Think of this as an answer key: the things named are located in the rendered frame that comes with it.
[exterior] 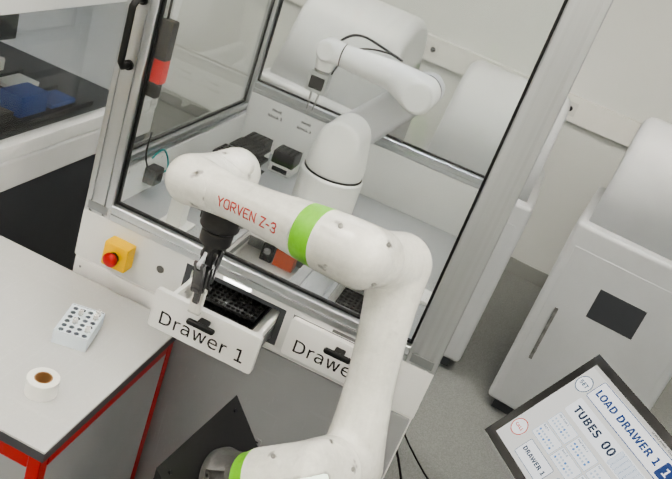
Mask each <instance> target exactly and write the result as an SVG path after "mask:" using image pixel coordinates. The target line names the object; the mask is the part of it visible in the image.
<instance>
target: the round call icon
mask: <svg viewBox="0 0 672 479"><path fill-rule="evenodd" d="M507 426H508V428H509V429H510V431H511V432H512V434H513V435H514V437H515V439H517V438H518V437H520V436H521V435H523V434H524V433H526V432H527V431H529V430H531V429H532V426H531V425H530V423H529V422H528V421H527V419H526V418H525V416H524V415H523V414H522V415H521V416H519V417H518V418H516V419H515V420H513V421H511V422H510V423H508V424H507Z"/></svg>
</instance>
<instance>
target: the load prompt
mask: <svg viewBox="0 0 672 479"><path fill-rule="evenodd" d="M586 396H587V398H588V399H589V400H590V401H591V403H592V404H593V405H594V406H595V408H596V409H597V410H598V411H599V412H600V414H601V415H602V416H603V417H604V419H605V420H606V421H607V422H608V424H609V425H610V426H611V427H612V429H613V430H614V431H615V432H616V434H617V435H618V436H619V437H620V438H621V440H622V441H623V442H624V443H625V445H626V446H627V447H628V448H629V450H630V451H631V452H632V453H633V455H634V456H635V457H636V458H637V460H638V461H639V462H640V463H641V464H642V466H643V467H644V468H645V469H646V471H647V472H648V473H649V474H650V476H651V477H652V478H653V479H672V459H671V458H670V456H669V455H668V454H667V453H666V452H665V451H664V449H663V448H662V447H661V446H660V445H659V444H658V442H657V441H656V440H655V439H654V438H653V437H652V435H651V434H650V433H649V432H648V431H647V430H646V428H645V427H644V426H643V425H642V424H641V423H640V421H639V420H638V419H637V418H636V417H635V416H634V414H633V413H632V412H631V411H630V410H629V409H628V407H627V406H626V405H625V404H624V403H623V402H622V400H621V399H620V398H619V397H618V396H617V395H616V393H615V392H614V391H613V390H612V389H611V388H610V386H609V385H608V384H607V383H606V382H604V383H603V384H601V385H599V386H598V387H596V388H595V389H593V390H592V391H590V392H589V393H587V394H586Z"/></svg>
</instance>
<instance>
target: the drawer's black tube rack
mask: <svg viewBox="0 0 672 479"><path fill-rule="evenodd" d="M210 287H212V289H211V291H210V290H207V289H206V290H207V294H209V295H211V296H213V297H215V298H217V299H219V300H221V301H223V302H225V304H230V305H232V306H234V307H236V308H238V309H240V310H242V311H244V312H246V313H248V314H250V315H251V316H254V317H256V320H255V321H254V322H251V321H249V320H246V319H244V318H242V317H240V316H238V315H236V314H234V313H232V312H230V311H228V310H226V309H224V308H222V307H220V306H218V305H216V304H214V303H212V302H210V301H207V300H205V301H204V305H203V307H205V308H207V309H209V310H211V311H213V312H215V313H217V314H220V315H222V316H224V317H226V318H228V319H230V320H232V321H234V322H236V323H238V324H240V325H242V326H244V327H246V328H248V329H250V330H253V329H254V328H255V327H256V326H257V324H258V323H259V322H260V321H261V320H262V319H263V318H264V317H265V316H266V314H267V313H268V312H269V311H270V310H271V309H272V308H271V307H269V306H267V305H265V304H263V303H261V302H259V301H256V300H254V299H252V298H250V297H248V296H246V295H244V294H242V293H240V292H238V291H236V290H234V289H232V288H229V287H227V286H225V285H223V284H221V283H219V282H217V281H215V280H214V282H213V283H212V284H210ZM225 304H224V305H225ZM224 305H223V306H224Z"/></svg>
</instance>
